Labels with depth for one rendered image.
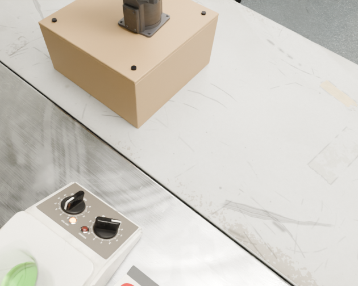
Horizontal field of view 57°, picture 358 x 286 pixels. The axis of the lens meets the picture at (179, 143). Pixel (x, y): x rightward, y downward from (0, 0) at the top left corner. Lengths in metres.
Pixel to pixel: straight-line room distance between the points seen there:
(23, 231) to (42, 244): 0.03
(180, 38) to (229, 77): 0.16
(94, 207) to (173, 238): 0.12
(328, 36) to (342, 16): 0.27
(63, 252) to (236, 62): 0.49
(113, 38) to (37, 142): 0.21
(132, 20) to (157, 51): 0.06
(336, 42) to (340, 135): 1.78
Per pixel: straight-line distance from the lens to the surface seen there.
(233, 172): 0.55
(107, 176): 0.54
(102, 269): 0.43
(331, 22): 2.56
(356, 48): 2.45
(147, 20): 0.56
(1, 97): 0.68
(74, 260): 0.41
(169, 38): 0.56
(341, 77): 0.77
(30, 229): 0.43
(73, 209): 0.47
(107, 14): 0.62
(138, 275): 0.48
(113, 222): 0.44
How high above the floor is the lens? 1.38
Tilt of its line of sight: 58 degrees down
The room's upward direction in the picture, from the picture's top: 7 degrees clockwise
